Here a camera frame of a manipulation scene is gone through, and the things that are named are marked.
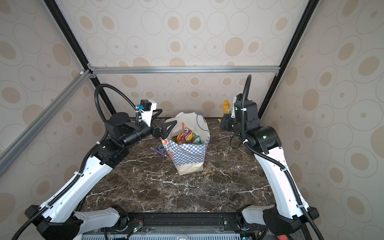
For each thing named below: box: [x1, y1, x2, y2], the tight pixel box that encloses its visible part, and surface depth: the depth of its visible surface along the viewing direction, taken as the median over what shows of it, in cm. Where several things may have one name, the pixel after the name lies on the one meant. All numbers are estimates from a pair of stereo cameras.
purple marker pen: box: [150, 146, 167, 157], surface depth 102 cm
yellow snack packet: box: [223, 99, 232, 114], surface depth 69 cm
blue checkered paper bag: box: [161, 111, 210, 176], surface depth 82 cm
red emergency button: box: [277, 234, 289, 240], surface depth 69 cm
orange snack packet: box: [177, 122, 193, 145], surface depth 98 cm
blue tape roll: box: [158, 144, 165, 152], surface depth 102 cm
